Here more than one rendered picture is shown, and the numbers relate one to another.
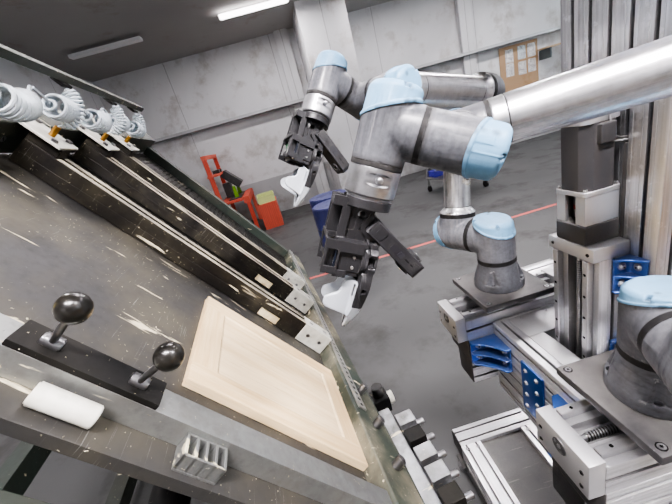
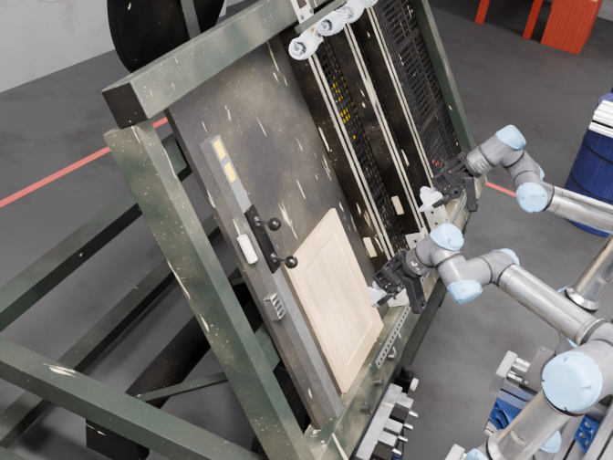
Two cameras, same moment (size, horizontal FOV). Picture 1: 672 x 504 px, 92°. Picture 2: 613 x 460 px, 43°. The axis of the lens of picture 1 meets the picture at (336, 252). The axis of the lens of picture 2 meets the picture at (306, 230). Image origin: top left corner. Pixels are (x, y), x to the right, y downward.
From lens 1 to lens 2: 1.66 m
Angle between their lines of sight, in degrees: 28
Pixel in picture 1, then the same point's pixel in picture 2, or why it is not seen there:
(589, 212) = not seen: hidden behind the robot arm
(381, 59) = not seen: outside the picture
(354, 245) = (391, 279)
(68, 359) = (257, 232)
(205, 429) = (283, 297)
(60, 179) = (298, 63)
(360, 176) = (410, 256)
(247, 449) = (293, 319)
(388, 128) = (431, 250)
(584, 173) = not seen: hidden behind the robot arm
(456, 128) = (451, 274)
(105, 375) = (264, 246)
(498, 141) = (461, 293)
